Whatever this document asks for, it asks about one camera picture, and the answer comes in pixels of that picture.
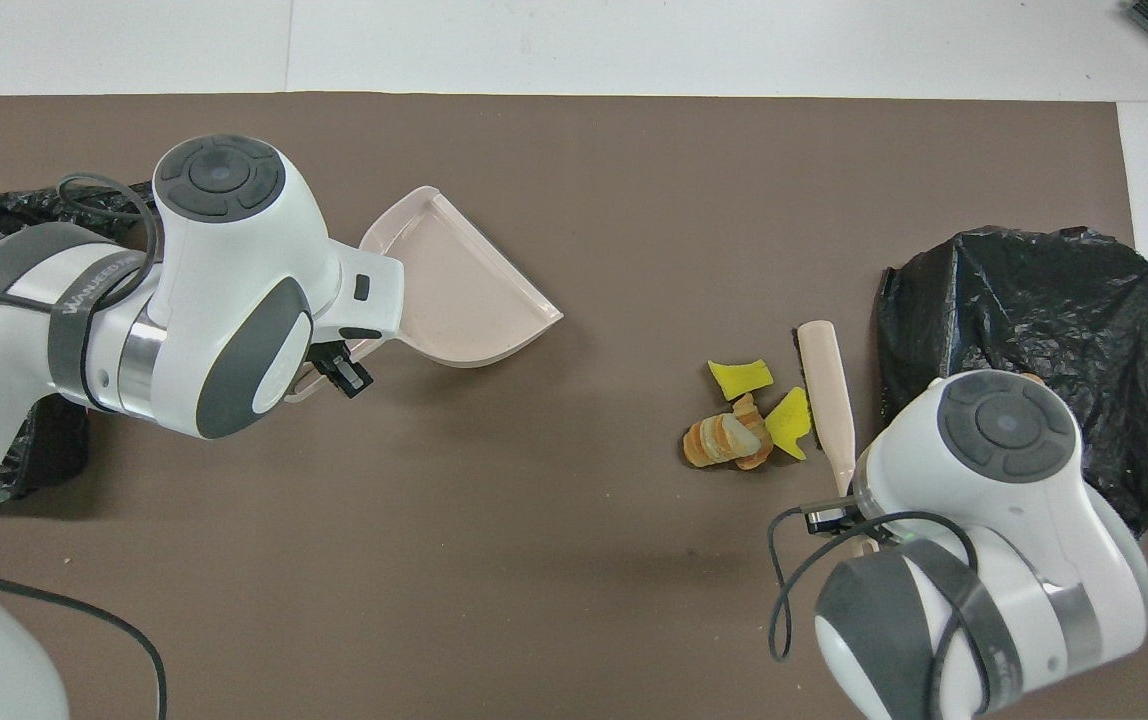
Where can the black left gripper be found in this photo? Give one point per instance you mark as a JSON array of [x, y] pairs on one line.
[[327, 355]]

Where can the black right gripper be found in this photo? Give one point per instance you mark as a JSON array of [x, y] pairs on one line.
[[829, 520]]

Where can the orange croissant toy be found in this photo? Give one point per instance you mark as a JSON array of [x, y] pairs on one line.
[[756, 445]]

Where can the yellow sponge scrap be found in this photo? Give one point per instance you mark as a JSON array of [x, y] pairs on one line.
[[739, 378], [789, 422]]

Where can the beige hand brush black bristles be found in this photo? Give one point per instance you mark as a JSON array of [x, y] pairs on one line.
[[829, 390]]

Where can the beige plastic dustpan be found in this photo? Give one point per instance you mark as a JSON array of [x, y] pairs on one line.
[[454, 290]]

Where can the sliced bread loaf toy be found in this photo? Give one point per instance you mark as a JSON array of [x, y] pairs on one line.
[[716, 440]]

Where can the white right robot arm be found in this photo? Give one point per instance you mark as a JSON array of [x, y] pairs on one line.
[[1054, 520]]

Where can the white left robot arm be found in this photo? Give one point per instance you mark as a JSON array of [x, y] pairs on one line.
[[234, 270]]

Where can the black bag lined trash bin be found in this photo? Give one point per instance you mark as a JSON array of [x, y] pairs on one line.
[[1014, 300]]

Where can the brown table mat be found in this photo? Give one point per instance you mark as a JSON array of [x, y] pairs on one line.
[[534, 600]]

